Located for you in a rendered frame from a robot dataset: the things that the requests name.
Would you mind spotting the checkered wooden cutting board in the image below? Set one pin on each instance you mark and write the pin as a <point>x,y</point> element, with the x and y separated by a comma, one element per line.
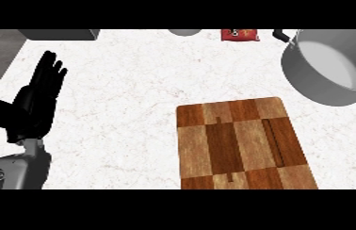
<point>236,142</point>

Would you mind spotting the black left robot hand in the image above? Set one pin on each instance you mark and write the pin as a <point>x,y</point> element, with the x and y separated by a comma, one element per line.
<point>33,105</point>

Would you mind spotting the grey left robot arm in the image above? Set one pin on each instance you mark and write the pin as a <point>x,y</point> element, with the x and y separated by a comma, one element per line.
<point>22,171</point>

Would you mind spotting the grey round object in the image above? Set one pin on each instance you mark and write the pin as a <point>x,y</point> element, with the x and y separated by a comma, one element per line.
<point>185,32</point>

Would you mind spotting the dark grey box appliance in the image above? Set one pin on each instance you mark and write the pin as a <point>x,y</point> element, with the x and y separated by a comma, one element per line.
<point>59,34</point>

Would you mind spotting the red snack bag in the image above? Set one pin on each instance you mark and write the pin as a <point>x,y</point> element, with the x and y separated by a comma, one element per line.
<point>239,35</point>

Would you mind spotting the grey metal pot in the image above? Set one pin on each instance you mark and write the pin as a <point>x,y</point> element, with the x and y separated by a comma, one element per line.
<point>319,70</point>

